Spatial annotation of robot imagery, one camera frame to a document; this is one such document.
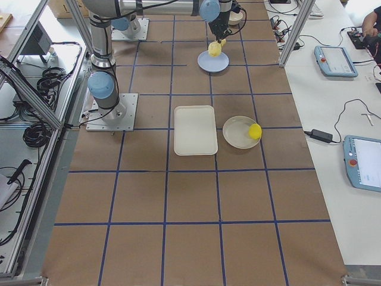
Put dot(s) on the white round plate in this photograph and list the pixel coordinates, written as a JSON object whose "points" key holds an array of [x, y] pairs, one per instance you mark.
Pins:
{"points": [[235, 132]]}

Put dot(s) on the grey control box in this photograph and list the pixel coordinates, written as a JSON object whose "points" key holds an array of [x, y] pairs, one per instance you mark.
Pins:
{"points": [[38, 43]]}

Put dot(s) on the yellow toy lemon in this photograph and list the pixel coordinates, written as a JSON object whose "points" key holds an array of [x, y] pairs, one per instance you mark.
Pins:
{"points": [[255, 131]]}

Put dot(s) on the aluminium frame post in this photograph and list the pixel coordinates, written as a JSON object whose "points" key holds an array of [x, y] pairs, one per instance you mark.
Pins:
{"points": [[297, 27]]}

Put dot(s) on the person hand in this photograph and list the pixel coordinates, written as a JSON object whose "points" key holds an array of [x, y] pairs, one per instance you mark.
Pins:
{"points": [[369, 31]]}

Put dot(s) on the blue plate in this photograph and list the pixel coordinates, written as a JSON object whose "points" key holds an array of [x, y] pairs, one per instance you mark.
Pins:
{"points": [[213, 64]]}

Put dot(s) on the black device on table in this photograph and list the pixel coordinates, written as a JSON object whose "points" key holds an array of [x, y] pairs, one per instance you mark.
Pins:
{"points": [[358, 39]]}

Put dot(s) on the aluminium frame rail left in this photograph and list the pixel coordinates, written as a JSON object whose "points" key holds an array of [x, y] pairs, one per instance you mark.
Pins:
{"points": [[25, 91]]}

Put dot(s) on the white keyboard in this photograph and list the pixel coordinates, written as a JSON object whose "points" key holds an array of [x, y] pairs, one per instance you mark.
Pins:
{"points": [[316, 12]]}

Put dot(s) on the black power adapter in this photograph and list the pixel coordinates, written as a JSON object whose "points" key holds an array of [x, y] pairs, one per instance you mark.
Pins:
{"points": [[321, 136]]}

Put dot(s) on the cream bowl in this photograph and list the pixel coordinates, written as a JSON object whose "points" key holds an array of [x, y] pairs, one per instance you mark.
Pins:
{"points": [[235, 19]]}

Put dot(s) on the far teach pendant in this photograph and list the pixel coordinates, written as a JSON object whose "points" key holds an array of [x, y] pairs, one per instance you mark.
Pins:
{"points": [[335, 62]]}

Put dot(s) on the white rectangular tray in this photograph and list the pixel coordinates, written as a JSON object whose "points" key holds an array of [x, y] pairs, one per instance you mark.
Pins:
{"points": [[195, 131]]}

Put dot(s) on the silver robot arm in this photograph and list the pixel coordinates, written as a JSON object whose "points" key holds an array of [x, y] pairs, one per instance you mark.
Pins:
{"points": [[163, 69], [125, 30]]}

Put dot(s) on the teach pendant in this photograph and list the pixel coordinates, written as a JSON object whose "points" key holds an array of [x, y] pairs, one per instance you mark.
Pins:
{"points": [[335, 62], [362, 162]]}

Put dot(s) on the near teach pendant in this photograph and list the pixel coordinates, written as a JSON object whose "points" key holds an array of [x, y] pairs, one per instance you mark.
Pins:
{"points": [[362, 162]]}

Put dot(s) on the yellow toy bread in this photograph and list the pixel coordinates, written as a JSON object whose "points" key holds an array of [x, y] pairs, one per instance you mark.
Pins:
{"points": [[215, 48]]}

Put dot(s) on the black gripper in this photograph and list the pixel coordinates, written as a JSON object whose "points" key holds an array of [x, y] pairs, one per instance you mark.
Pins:
{"points": [[216, 28]]}

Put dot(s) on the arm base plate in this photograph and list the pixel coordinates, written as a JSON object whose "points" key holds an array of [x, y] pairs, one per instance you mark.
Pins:
{"points": [[121, 118], [144, 23]]}

